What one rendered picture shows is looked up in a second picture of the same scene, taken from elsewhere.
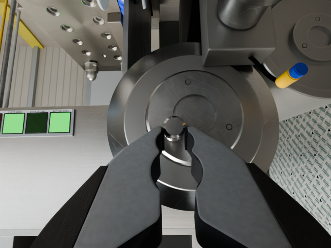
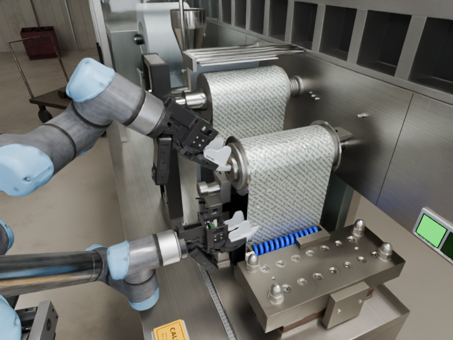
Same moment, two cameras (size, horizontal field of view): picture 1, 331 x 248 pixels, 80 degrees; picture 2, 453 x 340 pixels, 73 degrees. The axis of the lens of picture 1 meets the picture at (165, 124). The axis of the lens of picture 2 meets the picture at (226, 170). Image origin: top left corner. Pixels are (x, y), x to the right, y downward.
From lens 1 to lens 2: 67 cm
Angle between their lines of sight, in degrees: 67
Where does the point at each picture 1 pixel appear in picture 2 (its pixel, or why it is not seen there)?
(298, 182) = (259, 106)
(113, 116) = (247, 182)
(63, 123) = (426, 226)
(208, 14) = (221, 191)
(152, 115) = (233, 174)
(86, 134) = (410, 200)
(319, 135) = (241, 129)
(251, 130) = not seen: hidden behind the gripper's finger
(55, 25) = (335, 277)
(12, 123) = not seen: outside the picture
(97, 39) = (334, 253)
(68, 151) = (435, 196)
